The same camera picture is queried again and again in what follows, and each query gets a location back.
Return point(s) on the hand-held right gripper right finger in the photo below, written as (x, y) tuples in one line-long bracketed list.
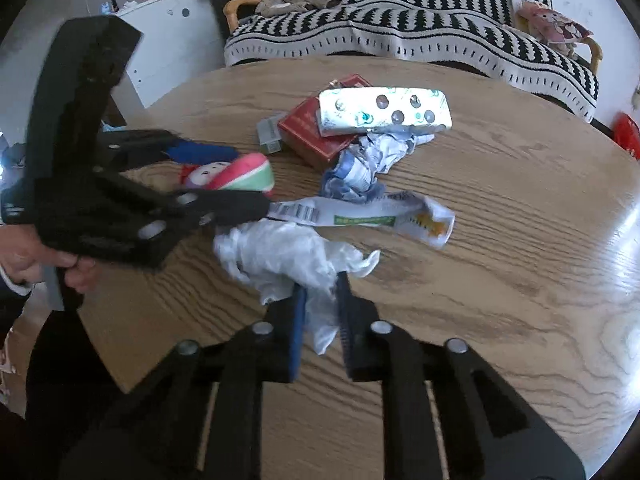
[(345, 320)]

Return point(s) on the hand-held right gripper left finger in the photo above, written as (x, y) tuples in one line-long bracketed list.
[(298, 330)]

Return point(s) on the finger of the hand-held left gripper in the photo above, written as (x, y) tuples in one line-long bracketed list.
[(235, 207), (200, 152)]

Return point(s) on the pink green plush toy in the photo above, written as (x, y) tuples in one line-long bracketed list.
[(240, 172)]

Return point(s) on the white plastic bag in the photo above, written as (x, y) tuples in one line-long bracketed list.
[(280, 255)]

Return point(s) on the person's left hand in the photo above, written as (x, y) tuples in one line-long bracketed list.
[(20, 255)]

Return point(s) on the small grey box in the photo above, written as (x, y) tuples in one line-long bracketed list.
[(270, 135)]

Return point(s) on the red box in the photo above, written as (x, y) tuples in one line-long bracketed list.
[(305, 135)]

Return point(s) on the white green snack wrapper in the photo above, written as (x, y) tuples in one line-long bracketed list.
[(350, 212)]

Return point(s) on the white cabinet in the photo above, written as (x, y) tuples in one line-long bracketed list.
[(170, 45)]

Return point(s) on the crumpled blue white wrapper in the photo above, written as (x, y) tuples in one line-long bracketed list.
[(355, 170)]

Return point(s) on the white dotted tissue pack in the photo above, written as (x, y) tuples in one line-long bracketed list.
[(385, 110)]

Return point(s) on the person's dark clothing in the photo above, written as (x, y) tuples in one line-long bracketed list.
[(60, 370)]

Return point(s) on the black white striped blanket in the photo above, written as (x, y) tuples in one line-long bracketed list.
[(425, 30)]

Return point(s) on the red bag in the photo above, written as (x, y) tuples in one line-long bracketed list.
[(629, 135)]

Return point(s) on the wooden frame sofa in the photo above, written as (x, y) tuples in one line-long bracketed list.
[(237, 7)]

